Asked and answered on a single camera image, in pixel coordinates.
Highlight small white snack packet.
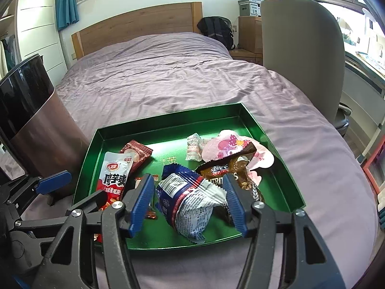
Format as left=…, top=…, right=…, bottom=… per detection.
left=186, top=132, right=208, bottom=161

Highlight bed with purple sheet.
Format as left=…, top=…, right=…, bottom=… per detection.
left=21, top=32, right=379, bottom=289

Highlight wooden headboard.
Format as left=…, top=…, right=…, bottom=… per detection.
left=71, top=2, right=203, bottom=61

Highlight brown wafer packet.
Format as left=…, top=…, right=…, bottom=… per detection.
left=134, top=175, right=161, bottom=221

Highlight blue white snack packet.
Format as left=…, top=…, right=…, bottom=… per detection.
left=155, top=164, right=227, bottom=244

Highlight white printer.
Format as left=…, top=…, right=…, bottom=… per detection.
left=238, top=0, right=262, bottom=17

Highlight red frame rack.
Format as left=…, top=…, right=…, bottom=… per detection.
left=362, top=138, right=385, bottom=196

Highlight black backpack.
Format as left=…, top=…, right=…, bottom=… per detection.
left=197, top=16, right=236, bottom=50

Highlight teal curtain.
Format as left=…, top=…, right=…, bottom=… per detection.
left=57, top=0, right=79, bottom=31

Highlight wooden nightstand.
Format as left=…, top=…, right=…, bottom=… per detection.
left=230, top=16, right=263, bottom=65

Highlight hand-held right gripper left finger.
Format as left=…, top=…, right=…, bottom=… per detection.
left=40, top=173, right=155, bottom=289

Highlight hanging clothes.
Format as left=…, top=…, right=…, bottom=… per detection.
left=0, top=34, right=19, bottom=76

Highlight long red snack packet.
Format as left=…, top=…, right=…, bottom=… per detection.
left=96, top=151, right=134, bottom=243

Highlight brown and black trash bin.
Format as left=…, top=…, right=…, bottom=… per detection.
left=0, top=53, right=91, bottom=205

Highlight beige chair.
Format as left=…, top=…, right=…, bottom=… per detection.
left=260, top=0, right=351, bottom=137

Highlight small dark red snack packet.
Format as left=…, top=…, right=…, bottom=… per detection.
left=119, top=139, right=153, bottom=172

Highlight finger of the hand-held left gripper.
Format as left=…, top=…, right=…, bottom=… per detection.
left=4, top=171, right=73, bottom=201
left=64, top=189, right=109, bottom=219

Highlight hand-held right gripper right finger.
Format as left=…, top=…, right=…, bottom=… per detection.
left=222, top=173, right=346, bottom=289

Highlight pink cartoon snack packet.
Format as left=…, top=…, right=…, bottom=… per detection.
left=201, top=129, right=275, bottom=184

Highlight brown oat snack packet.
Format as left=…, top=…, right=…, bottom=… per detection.
left=195, top=141, right=265, bottom=226

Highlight green shallow box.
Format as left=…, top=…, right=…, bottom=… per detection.
left=73, top=102, right=306, bottom=250

